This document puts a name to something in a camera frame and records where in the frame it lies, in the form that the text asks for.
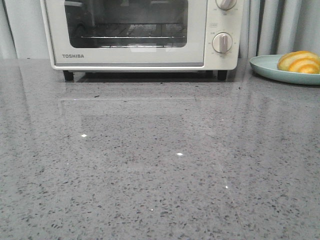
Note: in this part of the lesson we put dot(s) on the glass oven door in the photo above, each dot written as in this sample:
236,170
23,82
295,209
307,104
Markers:
64,19

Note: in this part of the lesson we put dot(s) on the orange striped croissant bread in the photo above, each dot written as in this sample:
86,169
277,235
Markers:
303,61

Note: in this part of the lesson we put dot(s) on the lower oven control knob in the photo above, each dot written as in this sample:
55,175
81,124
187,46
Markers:
222,43

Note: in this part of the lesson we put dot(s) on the oven control knob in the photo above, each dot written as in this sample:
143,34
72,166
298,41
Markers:
222,43
225,4

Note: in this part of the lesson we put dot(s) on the white Toshiba toaster oven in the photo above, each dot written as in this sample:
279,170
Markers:
217,21

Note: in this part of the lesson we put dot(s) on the upper oven control knob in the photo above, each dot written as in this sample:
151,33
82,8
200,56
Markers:
225,4

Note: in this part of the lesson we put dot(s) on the teal green plate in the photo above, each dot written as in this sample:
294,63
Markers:
266,66

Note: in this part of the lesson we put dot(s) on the metal wire oven rack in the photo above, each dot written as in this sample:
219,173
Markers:
134,31

